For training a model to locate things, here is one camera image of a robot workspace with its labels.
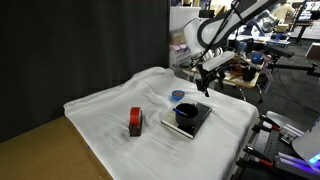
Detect wooden background desk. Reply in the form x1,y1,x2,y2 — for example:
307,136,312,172
182,64,261,90

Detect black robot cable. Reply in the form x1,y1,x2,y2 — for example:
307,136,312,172
192,0,243,66

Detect blue cup on desk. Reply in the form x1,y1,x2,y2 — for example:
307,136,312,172
251,53,264,66

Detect small blue bowl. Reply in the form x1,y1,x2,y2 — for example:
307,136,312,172
171,89,186,102

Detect person in beige shirt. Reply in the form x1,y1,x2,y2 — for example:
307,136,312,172
271,0,297,22

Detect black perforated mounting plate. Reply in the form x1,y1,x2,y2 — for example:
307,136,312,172
233,111,320,180

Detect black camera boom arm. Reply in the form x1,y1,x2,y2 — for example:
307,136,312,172
266,46,320,78

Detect black tape dispenser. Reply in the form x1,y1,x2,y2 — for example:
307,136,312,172
128,114,144,138

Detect black cup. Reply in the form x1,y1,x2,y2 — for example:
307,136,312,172
174,103,200,130

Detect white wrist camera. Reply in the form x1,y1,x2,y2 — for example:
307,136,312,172
202,50,236,72

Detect aluminium extrusion rails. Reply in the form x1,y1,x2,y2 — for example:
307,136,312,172
274,151,320,178

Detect white storage bin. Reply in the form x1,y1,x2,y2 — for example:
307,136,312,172
168,6,202,68

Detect book with colourful cover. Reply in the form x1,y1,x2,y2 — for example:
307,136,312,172
160,98,213,140

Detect black curtain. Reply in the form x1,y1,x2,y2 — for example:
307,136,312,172
0,0,169,144

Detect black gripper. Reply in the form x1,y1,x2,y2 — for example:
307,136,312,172
195,63,228,98

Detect small aluminium bracket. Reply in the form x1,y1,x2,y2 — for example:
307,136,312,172
279,123,306,144

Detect black pot on desk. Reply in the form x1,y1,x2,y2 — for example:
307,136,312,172
242,64,256,82

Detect black clamp orange handle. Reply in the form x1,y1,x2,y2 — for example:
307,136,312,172
258,114,283,133
243,145,278,168

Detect red tape roll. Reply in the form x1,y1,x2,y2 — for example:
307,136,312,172
129,106,143,127

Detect blue marker pen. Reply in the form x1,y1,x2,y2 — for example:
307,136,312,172
172,107,190,118

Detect white table cloth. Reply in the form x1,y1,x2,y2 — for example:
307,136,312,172
63,66,260,180

